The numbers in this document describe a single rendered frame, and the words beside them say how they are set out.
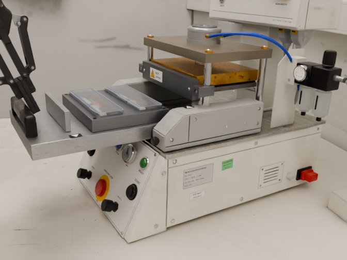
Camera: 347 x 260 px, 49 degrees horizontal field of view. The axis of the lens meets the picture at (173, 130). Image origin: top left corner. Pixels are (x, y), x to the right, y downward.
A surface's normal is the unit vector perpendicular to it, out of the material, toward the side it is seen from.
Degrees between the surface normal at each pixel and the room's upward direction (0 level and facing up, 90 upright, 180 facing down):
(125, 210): 65
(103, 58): 90
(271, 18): 90
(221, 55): 90
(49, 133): 0
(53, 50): 90
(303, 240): 0
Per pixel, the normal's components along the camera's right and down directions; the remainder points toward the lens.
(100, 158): -0.76, -0.25
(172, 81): -0.86, 0.15
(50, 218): 0.04, -0.94
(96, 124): 0.51, 0.32
